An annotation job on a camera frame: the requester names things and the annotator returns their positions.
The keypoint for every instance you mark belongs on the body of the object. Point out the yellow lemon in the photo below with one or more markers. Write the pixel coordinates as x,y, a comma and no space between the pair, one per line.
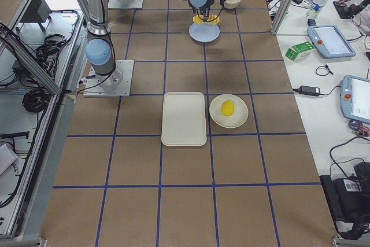
227,108

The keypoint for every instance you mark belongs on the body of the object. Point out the white rectangular tray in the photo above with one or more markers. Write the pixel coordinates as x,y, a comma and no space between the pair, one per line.
183,119

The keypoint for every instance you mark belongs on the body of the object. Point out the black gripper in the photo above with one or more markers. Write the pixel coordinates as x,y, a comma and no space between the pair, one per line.
206,8

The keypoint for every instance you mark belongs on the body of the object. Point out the plastic water bottle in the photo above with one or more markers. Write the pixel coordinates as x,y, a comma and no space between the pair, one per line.
315,8

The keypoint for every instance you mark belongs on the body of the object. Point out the white round plate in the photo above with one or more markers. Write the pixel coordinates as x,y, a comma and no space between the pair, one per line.
236,120

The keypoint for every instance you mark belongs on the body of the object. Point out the aluminium frame post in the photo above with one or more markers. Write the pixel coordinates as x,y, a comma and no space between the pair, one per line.
283,1

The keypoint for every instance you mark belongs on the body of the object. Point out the black power adapter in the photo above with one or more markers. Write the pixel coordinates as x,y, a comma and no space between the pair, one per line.
309,90

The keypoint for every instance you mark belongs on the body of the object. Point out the blue teach pendant upper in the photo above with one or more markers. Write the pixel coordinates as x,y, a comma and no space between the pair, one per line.
330,42

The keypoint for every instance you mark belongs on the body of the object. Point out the blue teach pendant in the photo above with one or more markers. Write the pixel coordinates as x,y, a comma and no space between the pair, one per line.
355,98
330,42

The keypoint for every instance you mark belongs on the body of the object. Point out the blue teach pendant lower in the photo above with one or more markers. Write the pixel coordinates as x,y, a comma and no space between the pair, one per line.
355,98

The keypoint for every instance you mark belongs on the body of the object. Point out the green white carton box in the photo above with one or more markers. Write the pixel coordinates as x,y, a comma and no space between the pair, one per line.
299,51

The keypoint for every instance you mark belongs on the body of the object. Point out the blue plate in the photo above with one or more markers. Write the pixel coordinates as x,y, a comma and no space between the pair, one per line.
204,33

